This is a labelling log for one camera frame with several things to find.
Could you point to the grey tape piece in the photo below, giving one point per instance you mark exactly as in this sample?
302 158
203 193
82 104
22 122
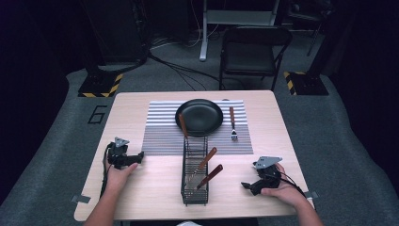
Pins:
81 198
311 194

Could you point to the black yellow-striped stand base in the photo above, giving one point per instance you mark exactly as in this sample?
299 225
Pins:
306 83
100 84

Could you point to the black round plate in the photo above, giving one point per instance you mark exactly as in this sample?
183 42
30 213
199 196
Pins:
200 117

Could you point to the person's white clothing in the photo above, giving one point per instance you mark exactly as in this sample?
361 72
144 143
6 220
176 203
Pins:
188 223

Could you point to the striped grey placemat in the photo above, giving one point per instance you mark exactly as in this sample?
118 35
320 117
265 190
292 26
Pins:
163 138

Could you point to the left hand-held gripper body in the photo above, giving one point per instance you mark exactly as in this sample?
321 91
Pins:
118 155

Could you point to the dark metal stand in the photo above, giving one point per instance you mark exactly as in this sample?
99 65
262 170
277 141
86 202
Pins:
310 19

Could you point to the black folding chair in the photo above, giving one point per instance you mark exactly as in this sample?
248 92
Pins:
251 53

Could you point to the white metal stand frame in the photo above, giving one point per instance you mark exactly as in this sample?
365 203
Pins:
219 17

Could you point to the person's left hand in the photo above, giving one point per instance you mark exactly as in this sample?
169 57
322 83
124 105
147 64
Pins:
117 179

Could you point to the person's right hand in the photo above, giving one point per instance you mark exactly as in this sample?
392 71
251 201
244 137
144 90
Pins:
287 191

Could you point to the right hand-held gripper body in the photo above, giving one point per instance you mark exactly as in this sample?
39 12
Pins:
268 175

